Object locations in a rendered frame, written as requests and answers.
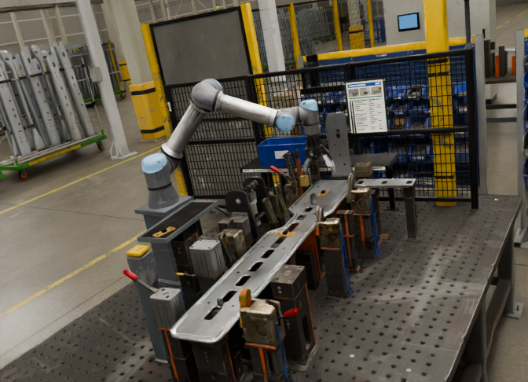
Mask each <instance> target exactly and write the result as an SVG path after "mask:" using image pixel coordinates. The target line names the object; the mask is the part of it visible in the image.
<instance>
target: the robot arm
mask: <svg viewBox="0 0 528 382"><path fill-rule="evenodd" d="M189 100H190V103H191V104H190V106H189V107H188V109H187V111H186V112H185V114H184V115H183V117H182V119H181V121H180V122H179V124H178V125H177V127H176V129H175V130H174V133H173V134H172V135H171V137H170V139H169V141H168V142H167V143H164V144H162V146H161V147H160V149H159V151H158V153H156V154H152V155H150V156H146V157H145V158H144V159H143V160H142V162H141V165H142V170H143V172H144V176H145V181H146V185H147V188H148V207H149V208H151V209H160V208H167V207H170V206H172V205H174V204H176V203H177V202H178V201H179V196H178V194H177V193H176V191H175V189H174V187H173V186H172V182H171V177H170V174H171V173H172V172H173V171H175V170H176V169H177V167H178V165H179V163H180V161H181V159H182V157H183V154H182V151H183V150H184V148H185V147H186V145H187V144H188V142H189V140H190V138H191V137H192V136H193V134H194V132H195V131H196V129H197V127H198V126H199V125H200V123H201V121H202V119H203V118H204V117H205V115H206V113H210V112H211V111H213V112H218V111H221V112H226V113H229V114H231V115H235V116H239V117H242V118H245V119H249V120H252V121H255V122H258V123H263V124H265V125H269V126H271V127H276V128H278V129H279V130H280V131H282V132H289V131H290V130H291V129H292V128H293V127H294V125H295V123H301V122H303V126H304V131H305V134H306V145H307V147H306V148H305V149H304V152H305V157H306V159H305V162H304V164H303V166H302V167H304V171H305V172H306V171H307V170H308V166H309V165H310V161H311V160H312V159H315V160H318V159H321V158H322V155H323V154H324V155H323V158H324V160H325V163H326V165H327V166H328V167H331V169H332V170H333V171H334V172H335V166H334V163H333V160H332V156H331V153H330V152H329V151H328V150H327V149H326V148H325V147H326V141H324V140H323V139H321V138H319V136H321V126H320V120H319V115H318V108H317V102H316V101H315V100H306V101H302V102H301V105H300V106H298V107H292V108H282V109H278V110H276V109H273V108H268V107H265V106H262V105H257V104H255V103H252V102H249V101H244V100H241V99H239V98H235V97H230V96H228V95H225V94H223V92H222V86H221V84H220V83H219V82H218V81H216V80H215V79H204V80H203V81H202V82H200V83H197V84H196V85H195V86H194V87H193V89H192V96H191V98H190V99H189Z"/></svg>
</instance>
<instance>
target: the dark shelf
mask: <svg viewBox="0 0 528 382"><path fill-rule="evenodd" d="M397 158H398V154H397V153H381V154H357V155H350V159H351V166H352V171H354V166H355V165H356V164H357V162H372V168H373V171H389V170H390V169H391V167H392V166H393V164H394V163H395V161H396V160H397ZM317 162H318V167H319V172H326V171H331V167H328V166H327V165H326V163H325V160H324V158H323V156H322V158H321V159H318V160H317ZM276 168H278V169H279V170H281V171H282V172H288V167H287V166H279V167H276ZM270 172H275V171H272V170H271V169H270V167H261V164H260V159H259V158H255V159H253V160H252V161H251V162H249V163H248V164H246V165H245V166H243V167H242V168H241V169H240V173H270Z"/></svg>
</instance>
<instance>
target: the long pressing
mask: <svg viewBox="0 0 528 382"><path fill-rule="evenodd" d="M347 185H348V183H347V180H317V181H316V182H315V183H314V184H313V185H312V186H311V187H310V188H309V189H308V190H307V191H306V192H305V193H304V194H303V195H302V196H301V197H300V198H299V199H298V200H297V201H296V202H295V203H294V204H293V205H292V206H291V207H290V208H289V209H288V212H289V213H290V214H291V215H293V216H292V217H291V219H290V220H289V221H288V222H287V223H286V224H285V225H284V226H282V227H281V228H278V229H275V230H271V231H268V232H266V233H265V234H264V235H263V236H262V237H261V238H260V239H259V240H258V241H257V242H256V243H255V244H254V245H253V246H252V247H251V248H250V249H249V250H248V251H247V252H246V253H245V254H244V255H243V256H242V257H241V258H240V259H239V260H238V261H237V262H236V263H235V264H234V265H233V266H232V267H231V268H230V269H229V270H228V271H227V272H226V273H225V274H224V275H223V276H222V277H221V278H220V279H219V280H218V281H217V282H216V283H215V284H214V285H213V286H212V287H211V288H210V289H209V290H208V291H207V292H206V293H205V294H204V295H203V296H202V297H201V298H200V299H199V300H198V301H197V302H196V303H195V304H194V305H193V306H192V307H190V308H189V309H188V310H187V311H186V312H185V313H184V314H183V315H182V316H181V317H180V318H179V319H178V320H177V321H176V322H175V323H174V324H173V325H172V327H171V328H170V334H171V336H172V337H174V338H176V339H180V340H189V341H193V342H198V343H217V342H218V341H220V340H222V339H223V338H224V337H225V336H226V334H227V333H228V332H229V330H230V329H231V328H232V327H233V326H234V325H235V324H236V323H237V321H238V320H239V319H240V313H239V309H240V302H239V295H240V292H241V290H242V288H248V289H250V290H251V298H256V299H257V297H258V296H259V295H260V294H261V292H262V291H263V290H264V289H265V287H266V286H267V285H268V284H269V283H270V282H271V281H272V280H273V278H274V277H275V276H276V275H277V273H278V272H279V271H280V270H281V268H282V267H283V266H284V264H285V263H286V262H287V261H288V260H289V259H290V258H291V257H292V255H293V254H294V253H295V252H296V250H297V249H298V248H299V247H300V245H301V244H302V243H303V242H304V240H305V239H306V238H308V236H309V235H310V234H311V233H312V231H313V230H314V229H315V224H316V216H315V212H316V210H317V206H318V205H319V206H322V207H324V217H326V216H328V215H330V214H332V213H333V212H334V211H335V210H336V208H337V207H338V206H339V205H340V204H341V203H342V202H343V200H344V199H345V198H346V196H347ZM323 189H329V191H328V193H327V194H326V195H325V196H324V197H317V204H311V203H310V195H311V194H312V193H315V194H316V196H317V195H318V194H319V193H320V191H321V190H323ZM307 208H313V209H312V210H311V211H309V212H304V211H305V210H306V209H307ZM301 215H305V216H306V217H305V218H304V219H303V220H297V218H298V217H299V216H301ZM293 223H298V225H297V227H295V228H294V229H293V231H292V232H296V234H295V235H294V236H293V237H286V238H285V239H284V241H283V242H282V243H281V244H280V245H279V246H278V247H277V248H271V247H272V246H273V245H274V243H275V242H276V241H277V240H278V239H279V238H280V236H275V234H276V233H277V232H279V231H280V232H283V231H286V230H287V229H288V228H289V227H290V226H291V225H292V224H293ZM262 247H263V248H262ZM269 250H274V252H273V253H272V254H271V255H270V256H269V257H268V258H266V259H264V258H262V257H263V255H264V254H265V253H266V252H267V251H269ZM256 263H262V265H261V266H260V267H259V268H258V269H257V270H256V271H249V270H250V269H251V268H252V267H253V266H254V265H255V264H256ZM237 272H239V273H237ZM244 276H249V277H250V278H249V279H248V280H247V281H246V282H245V283H244V284H243V285H242V286H236V284H237V283H238V282H239V281H240V279H241V278H242V277H244ZM231 291H234V292H236V293H235V295H234V296H233V297H232V298H231V299H230V300H229V301H228V302H223V303H224V304H223V305H222V306H221V307H220V306H217V305H218V304H217V298H222V299H223V298H224V297H225V296H226V295H227V294H228V293H229V292H231ZM232 306H233V307H232ZM216 307H219V308H221V310H220V311H219V312H218V313H217V314H216V315H215V316H214V317H213V318H212V319H211V320H205V318H206V316H207V315H208V314H209V313H210V312H211V311H212V310H213V309H214V308H216Z"/></svg>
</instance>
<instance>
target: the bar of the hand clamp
mask: <svg viewBox="0 0 528 382"><path fill-rule="evenodd" d="M282 157H284V158H285V162H286V164H287V167H288V172H289V174H290V177H291V180H292V181H296V180H297V182H296V183H297V185H298V184H299V179H298V176H297V174H296V171H295V166H294V164H293V160H292V157H295V152H286V153H284V155H283V156H282Z"/></svg>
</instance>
